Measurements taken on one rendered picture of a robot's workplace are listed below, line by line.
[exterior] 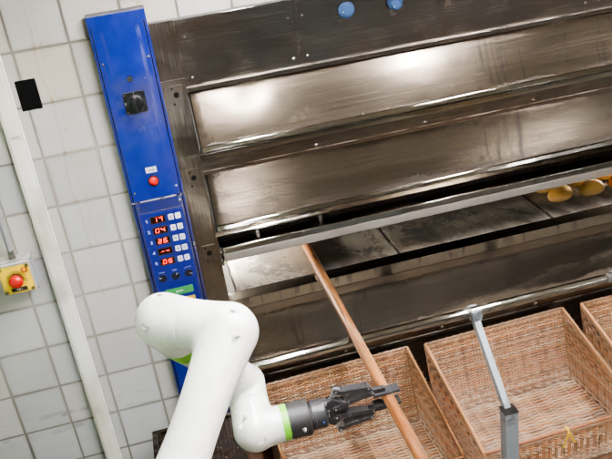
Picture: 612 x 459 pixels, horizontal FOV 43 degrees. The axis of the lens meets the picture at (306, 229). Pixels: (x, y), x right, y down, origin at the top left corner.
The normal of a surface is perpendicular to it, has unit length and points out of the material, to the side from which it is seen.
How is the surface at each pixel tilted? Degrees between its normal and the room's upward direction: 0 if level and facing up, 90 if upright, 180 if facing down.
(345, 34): 90
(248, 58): 91
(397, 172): 70
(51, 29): 90
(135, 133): 90
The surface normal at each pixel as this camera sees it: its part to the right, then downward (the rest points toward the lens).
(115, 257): 0.23, 0.40
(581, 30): 0.15, 0.07
